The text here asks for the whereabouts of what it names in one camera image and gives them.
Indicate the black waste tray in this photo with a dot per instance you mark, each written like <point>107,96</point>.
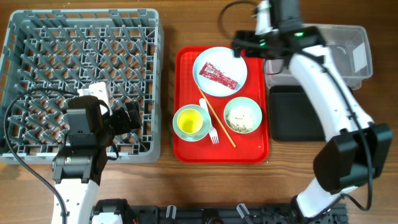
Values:
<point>292,116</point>

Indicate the red plastic tray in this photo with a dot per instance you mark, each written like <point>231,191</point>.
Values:
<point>251,147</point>

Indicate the yellow cup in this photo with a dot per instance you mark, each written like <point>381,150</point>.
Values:
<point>190,121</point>

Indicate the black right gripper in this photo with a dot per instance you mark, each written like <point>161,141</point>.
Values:
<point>248,38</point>

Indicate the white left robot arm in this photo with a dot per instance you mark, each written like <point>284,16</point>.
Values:
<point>78,165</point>

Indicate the large light blue plate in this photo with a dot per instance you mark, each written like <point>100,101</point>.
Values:
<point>223,59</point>

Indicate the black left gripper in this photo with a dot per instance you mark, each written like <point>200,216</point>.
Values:
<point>124,125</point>

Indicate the wooden chopstick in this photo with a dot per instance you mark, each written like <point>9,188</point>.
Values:
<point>217,118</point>

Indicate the clear plastic waste bin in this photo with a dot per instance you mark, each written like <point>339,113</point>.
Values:
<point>350,50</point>

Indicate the white plastic fork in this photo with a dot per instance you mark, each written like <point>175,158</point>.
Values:
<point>213,134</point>

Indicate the red snack wrapper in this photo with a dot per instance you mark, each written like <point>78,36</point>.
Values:
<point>212,73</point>

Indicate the grey dishwasher rack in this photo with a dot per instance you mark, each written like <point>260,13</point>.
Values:
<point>49,54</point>

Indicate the rice food waste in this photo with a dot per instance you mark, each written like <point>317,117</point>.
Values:
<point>240,119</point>

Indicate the light green rice bowl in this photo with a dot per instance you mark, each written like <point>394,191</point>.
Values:
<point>244,101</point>

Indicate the small light blue saucer bowl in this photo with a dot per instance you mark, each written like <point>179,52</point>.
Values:
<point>202,132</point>

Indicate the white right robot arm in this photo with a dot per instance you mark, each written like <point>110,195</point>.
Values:
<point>356,148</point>

